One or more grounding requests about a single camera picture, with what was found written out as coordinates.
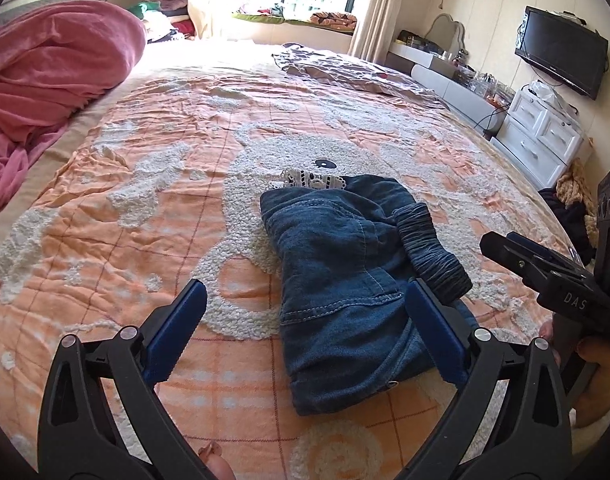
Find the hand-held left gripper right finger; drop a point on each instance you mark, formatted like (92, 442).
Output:
(437, 337)

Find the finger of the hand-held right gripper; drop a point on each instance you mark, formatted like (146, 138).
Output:
(510, 257)
(540, 250)

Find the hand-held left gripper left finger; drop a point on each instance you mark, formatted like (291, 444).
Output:
(180, 332)

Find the blue denim pants lace trim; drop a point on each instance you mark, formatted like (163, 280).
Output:
(335, 285)

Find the person's right hand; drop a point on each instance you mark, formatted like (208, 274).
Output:
(602, 375)

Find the person's left hand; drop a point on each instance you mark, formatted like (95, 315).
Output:
(217, 462)

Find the clothes pile on floor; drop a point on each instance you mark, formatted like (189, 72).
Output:
(577, 185)

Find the white drawer cabinet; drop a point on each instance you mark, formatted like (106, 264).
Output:
(540, 135)

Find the orange bear-print blanket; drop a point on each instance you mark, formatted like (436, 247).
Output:
(185, 185)

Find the white plastic bag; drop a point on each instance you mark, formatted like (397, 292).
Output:
(547, 94)

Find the clutter of small dresser bottles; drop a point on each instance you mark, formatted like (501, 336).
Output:
(480, 82)

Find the white dresser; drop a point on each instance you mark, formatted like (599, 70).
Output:
(445, 77)

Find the curvy-framed mirror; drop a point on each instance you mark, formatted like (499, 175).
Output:
(447, 32)

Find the grey quilt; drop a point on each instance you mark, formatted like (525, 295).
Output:
(355, 72)

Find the pink blanket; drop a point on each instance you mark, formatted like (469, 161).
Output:
(50, 85)

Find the beige curtain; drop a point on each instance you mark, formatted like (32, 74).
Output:
(210, 0)
(380, 10)

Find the pile of folded clothes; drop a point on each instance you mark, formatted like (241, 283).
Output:
(165, 17)

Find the green window seat cushion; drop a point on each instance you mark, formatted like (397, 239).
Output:
(265, 18)

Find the black wall television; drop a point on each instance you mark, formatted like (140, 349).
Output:
(560, 50)

